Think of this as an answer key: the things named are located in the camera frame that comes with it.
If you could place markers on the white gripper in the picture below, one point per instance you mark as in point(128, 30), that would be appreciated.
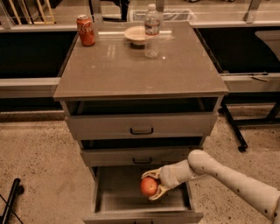
point(170, 177)

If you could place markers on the red apple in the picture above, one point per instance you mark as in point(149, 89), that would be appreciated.
point(149, 186)

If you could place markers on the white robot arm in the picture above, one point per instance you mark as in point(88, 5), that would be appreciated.
point(262, 197)

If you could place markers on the grey bottom drawer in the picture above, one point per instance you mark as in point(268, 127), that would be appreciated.
point(117, 199)

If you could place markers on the grey drawer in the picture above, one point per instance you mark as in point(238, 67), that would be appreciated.
point(117, 199)
point(90, 127)
point(139, 151)

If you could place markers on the grey middle drawer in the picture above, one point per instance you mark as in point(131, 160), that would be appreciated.
point(139, 151)

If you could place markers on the grey top drawer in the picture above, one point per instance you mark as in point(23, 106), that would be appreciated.
point(90, 127)

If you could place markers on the grey drawer cabinet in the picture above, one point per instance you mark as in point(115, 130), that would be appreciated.
point(127, 110)

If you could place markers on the grey metal railing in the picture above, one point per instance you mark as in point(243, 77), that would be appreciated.
point(29, 86)

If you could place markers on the black stand leg left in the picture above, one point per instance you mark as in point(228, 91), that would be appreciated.
point(16, 190)

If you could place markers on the white bowl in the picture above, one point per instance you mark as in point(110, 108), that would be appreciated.
point(136, 34)

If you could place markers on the clear plastic water bottle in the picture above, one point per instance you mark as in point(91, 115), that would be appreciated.
point(152, 29)

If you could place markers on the orange soda can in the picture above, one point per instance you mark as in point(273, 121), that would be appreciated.
point(86, 30)

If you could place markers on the wooden rack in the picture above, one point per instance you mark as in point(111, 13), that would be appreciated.
point(28, 12)

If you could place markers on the black wheeled frame right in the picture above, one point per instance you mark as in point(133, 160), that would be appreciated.
point(269, 119)

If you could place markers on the wire basket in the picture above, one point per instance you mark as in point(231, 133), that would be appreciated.
point(168, 15)

